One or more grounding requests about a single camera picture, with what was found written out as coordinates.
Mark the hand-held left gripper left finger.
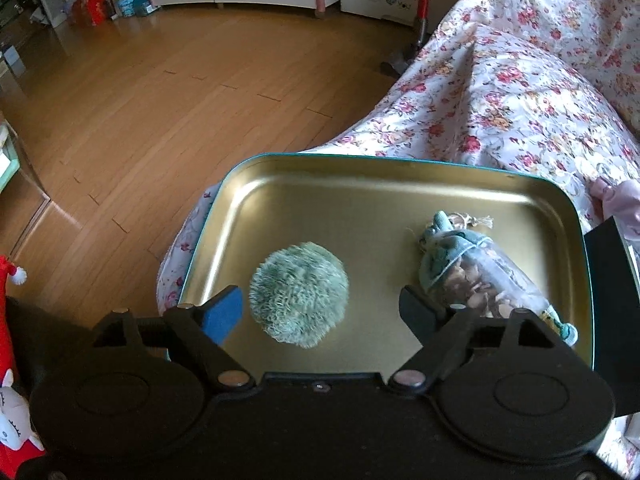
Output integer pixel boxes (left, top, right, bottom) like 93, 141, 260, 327
90, 285, 256, 391

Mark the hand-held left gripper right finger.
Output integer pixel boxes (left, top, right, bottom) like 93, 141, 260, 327
387, 285, 576, 392

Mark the green fluffy pompom ball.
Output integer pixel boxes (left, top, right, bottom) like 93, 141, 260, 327
248, 241, 349, 350

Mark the gold metal tray teal rim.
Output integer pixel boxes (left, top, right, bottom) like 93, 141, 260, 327
167, 152, 596, 376

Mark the black box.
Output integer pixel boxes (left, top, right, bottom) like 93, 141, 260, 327
582, 217, 640, 418

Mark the red white plush toy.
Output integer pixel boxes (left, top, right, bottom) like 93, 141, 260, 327
0, 255, 48, 466

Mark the floral sofa cover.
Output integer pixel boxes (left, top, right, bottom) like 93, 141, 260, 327
156, 0, 640, 476

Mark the pink cloth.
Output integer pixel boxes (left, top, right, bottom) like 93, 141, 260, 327
589, 179, 640, 238

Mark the glass coffee table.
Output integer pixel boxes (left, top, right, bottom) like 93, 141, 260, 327
0, 110, 53, 256

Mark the green box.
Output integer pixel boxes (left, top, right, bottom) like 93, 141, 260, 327
0, 125, 21, 191

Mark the teal box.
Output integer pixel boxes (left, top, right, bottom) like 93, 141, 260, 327
112, 0, 156, 18

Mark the red bag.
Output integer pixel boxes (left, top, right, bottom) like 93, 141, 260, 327
70, 0, 113, 26

